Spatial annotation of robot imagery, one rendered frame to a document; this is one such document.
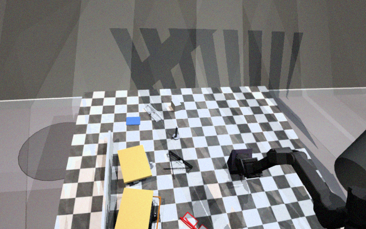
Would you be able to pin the blue flat rectangular block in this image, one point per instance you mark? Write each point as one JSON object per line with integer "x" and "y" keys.
{"x": 133, "y": 121}

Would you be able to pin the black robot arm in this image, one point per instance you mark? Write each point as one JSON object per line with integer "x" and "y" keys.
{"x": 331, "y": 210}

